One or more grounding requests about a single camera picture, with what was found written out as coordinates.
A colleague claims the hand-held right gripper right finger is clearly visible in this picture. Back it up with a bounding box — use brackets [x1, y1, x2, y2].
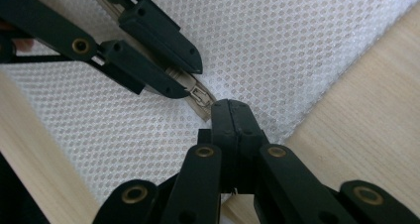
[228, 99, 270, 195]

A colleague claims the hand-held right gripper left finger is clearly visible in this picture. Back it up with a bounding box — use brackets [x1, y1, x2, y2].
[197, 98, 240, 195]

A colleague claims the white mesh zipper bag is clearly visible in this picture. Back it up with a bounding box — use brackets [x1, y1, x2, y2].
[0, 0, 420, 206]

